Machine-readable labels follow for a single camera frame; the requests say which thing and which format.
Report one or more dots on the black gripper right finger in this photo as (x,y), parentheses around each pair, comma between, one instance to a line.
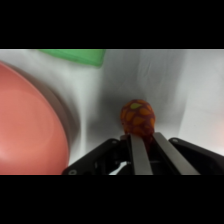
(173,155)

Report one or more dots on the green foam block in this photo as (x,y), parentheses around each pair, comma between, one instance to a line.
(80,56)

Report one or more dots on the red ball with orange pattern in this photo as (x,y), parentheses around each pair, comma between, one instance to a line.
(138,116)

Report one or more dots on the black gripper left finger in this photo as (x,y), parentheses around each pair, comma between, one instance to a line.
(140,156)

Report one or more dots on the salmon pink round object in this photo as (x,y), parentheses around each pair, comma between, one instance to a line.
(30,126)

